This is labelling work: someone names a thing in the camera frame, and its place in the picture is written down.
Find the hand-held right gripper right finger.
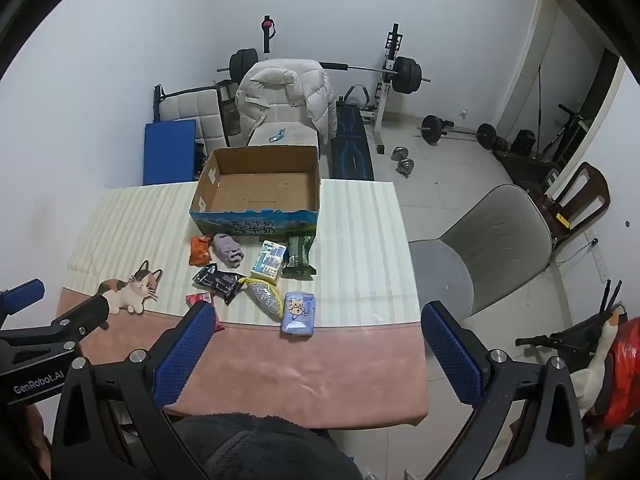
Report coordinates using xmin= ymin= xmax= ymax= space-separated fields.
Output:
xmin=421 ymin=301 xmax=588 ymax=480

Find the cream door frame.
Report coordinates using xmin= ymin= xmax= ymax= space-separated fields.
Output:
xmin=492 ymin=0 xmax=563 ymax=136

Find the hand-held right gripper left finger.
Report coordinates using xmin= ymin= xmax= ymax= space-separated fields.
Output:
xmin=52 ymin=301 xmax=218 ymax=480

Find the white weight bench rack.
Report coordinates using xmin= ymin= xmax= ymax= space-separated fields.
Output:
xmin=372 ymin=22 xmax=406 ymax=156

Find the black snack packet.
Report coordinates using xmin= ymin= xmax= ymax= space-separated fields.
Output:
xmin=192 ymin=264 xmax=242 ymax=306

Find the yellow tissue pack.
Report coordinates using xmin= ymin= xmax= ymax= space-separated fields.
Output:
xmin=250 ymin=240 xmax=288 ymax=280

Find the yellow banana-shaped pouch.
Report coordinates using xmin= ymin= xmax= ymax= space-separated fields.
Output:
xmin=238 ymin=275 xmax=282 ymax=320

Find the orange snack packet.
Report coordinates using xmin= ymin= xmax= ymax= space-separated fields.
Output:
xmin=189 ymin=236 xmax=214 ymax=267

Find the black metal frame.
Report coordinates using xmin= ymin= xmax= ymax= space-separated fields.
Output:
xmin=152 ymin=84 xmax=217 ymax=123

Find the beige padded chair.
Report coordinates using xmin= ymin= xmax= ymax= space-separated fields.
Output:
xmin=161 ymin=87 xmax=228 ymax=151

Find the black exercise equipment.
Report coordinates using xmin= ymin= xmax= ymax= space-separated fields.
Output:
xmin=500 ymin=104 xmax=596 ymax=176

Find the red snack packet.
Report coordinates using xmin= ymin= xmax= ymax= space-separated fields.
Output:
xmin=185 ymin=293 xmax=225 ymax=333

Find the cardboard box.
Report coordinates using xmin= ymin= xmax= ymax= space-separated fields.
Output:
xmin=189 ymin=145 xmax=322 ymax=237

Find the red bag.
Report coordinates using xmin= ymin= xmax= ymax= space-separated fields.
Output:
xmin=595 ymin=317 xmax=640 ymax=432

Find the person's dark fleece clothing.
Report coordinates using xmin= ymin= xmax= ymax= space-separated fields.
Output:
xmin=172 ymin=411 xmax=363 ymax=480

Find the blue tissue pack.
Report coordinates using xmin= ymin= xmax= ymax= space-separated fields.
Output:
xmin=281 ymin=291 xmax=317 ymax=337

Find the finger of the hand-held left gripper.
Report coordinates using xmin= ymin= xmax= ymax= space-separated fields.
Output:
xmin=50 ymin=294 xmax=111 ymax=343
xmin=0 ymin=279 xmax=46 ymax=313

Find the black weight bench pad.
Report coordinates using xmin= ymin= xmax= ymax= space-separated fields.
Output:
xmin=330 ymin=102 xmax=375 ymax=181

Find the barbell on floor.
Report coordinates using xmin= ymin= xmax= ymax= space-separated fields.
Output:
xmin=417 ymin=115 xmax=498 ymax=150

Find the green snack packet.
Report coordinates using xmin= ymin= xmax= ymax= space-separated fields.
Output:
xmin=281 ymin=233 xmax=318 ymax=278

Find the beige upholstered chair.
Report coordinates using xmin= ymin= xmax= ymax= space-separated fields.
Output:
xmin=248 ymin=122 xmax=321 ymax=150

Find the blue folded mat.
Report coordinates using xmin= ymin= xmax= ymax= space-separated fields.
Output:
xmin=143 ymin=120 xmax=197 ymax=186

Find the white padded jacket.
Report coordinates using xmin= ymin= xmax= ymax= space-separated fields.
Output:
xmin=235 ymin=58 xmax=337 ymax=147

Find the purple cloth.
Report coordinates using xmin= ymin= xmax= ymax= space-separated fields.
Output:
xmin=212 ymin=233 xmax=246 ymax=267

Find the grey plastic chair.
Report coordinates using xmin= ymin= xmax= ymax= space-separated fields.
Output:
xmin=409 ymin=184 xmax=553 ymax=320

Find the brown wooden chair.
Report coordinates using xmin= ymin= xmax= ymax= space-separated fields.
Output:
xmin=542 ymin=161 xmax=612 ymax=251

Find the white goose plush toy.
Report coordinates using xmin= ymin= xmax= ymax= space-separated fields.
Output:
xmin=570 ymin=305 xmax=631 ymax=417

